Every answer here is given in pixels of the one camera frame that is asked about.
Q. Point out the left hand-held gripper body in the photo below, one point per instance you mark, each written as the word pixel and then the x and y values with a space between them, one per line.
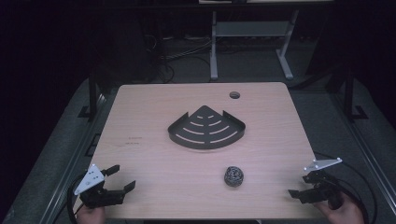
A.
pixel 90 180

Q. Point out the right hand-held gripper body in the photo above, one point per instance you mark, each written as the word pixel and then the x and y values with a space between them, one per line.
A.
pixel 322 186

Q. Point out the steel wool scouring ball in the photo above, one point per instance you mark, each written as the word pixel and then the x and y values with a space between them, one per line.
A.
pixel 234 176

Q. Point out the black metal corner shelf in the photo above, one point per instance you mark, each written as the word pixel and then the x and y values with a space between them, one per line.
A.
pixel 205 132

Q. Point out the person's left hand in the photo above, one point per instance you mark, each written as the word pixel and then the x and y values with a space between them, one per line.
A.
pixel 90 215

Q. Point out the person's right hand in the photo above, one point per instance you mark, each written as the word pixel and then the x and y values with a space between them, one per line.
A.
pixel 345 214

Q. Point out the black metal stand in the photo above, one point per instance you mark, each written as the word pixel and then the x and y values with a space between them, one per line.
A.
pixel 92 93
pixel 349 93

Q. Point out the aluminium floor rail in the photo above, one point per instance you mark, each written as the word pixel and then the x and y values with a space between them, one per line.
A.
pixel 367 146
pixel 73 155

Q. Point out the white metal desk frame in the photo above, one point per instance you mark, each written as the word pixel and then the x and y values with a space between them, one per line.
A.
pixel 249 29

